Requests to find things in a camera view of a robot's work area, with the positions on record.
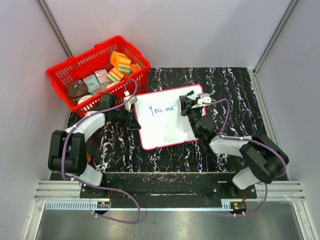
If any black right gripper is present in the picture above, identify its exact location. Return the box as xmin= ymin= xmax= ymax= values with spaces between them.
xmin=181 ymin=95 xmax=204 ymax=138

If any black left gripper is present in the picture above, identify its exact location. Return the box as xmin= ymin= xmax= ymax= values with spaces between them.
xmin=111 ymin=105 xmax=142 ymax=130

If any blue capped whiteboard marker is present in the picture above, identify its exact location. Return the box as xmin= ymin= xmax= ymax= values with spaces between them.
xmin=183 ymin=90 xmax=194 ymax=97

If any pink framed whiteboard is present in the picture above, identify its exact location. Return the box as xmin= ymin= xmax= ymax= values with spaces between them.
xmin=134 ymin=84 xmax=203 ymax=151

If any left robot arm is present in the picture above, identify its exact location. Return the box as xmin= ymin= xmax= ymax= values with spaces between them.
xmin=48 ymin=91 xmax=141 ymax=198

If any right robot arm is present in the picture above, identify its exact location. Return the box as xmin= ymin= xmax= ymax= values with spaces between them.
xmin=179 ymin=93 xmax=289 ymax=198

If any striped sponge block lower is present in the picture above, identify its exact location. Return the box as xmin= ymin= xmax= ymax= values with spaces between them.
xmin=107 ymin=67 xmax=125 ymax=82

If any striped sponge block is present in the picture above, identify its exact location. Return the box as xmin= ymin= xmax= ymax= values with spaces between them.
xmin=116 ymin=57 xmax=132 ymax=75
xmin=107 ymin=67 xmax=125 ymax=82

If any pink small box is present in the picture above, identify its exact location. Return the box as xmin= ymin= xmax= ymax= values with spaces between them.
xmin=94 ymin=69 xmax=110 ymax=85

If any teal small box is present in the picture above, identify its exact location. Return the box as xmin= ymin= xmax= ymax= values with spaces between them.
xmin=83 ymin=74 xmax=100 ymax=95

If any orange cylindrical bottle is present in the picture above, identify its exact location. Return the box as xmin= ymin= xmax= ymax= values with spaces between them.
xmin=86 ymin=152 xmax=92 ymax=163

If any brown round doughnut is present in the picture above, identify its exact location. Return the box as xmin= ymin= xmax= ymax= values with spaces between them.
xmin=66 ymin=80 xmax=89 ymax=100

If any red plastic basket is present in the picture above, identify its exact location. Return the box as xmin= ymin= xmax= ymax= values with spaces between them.
xmin=46 ymin=35 xmax=151 ymax=118

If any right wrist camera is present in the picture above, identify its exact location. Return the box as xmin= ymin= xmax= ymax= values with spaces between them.
xmin=196 ymin=93 xmax=212 ymax=106

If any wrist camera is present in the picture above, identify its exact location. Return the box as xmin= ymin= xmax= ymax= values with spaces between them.
xmin=123 ymin=91 xmax=138 ymax=112
xmin=196 ymin=93 xmax=212 ymax=106

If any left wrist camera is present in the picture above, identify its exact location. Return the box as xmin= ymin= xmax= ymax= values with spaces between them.
xmin=123 ymin=91 xmax=138 ymax=112

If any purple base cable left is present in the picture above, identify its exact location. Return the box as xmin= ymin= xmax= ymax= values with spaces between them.
xmin=84 ymin=184 xmax=144 ymax=225

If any aluminium rail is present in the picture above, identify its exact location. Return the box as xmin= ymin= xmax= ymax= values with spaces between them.
xmin=34 ymin=181 xmax=305 ymax=211

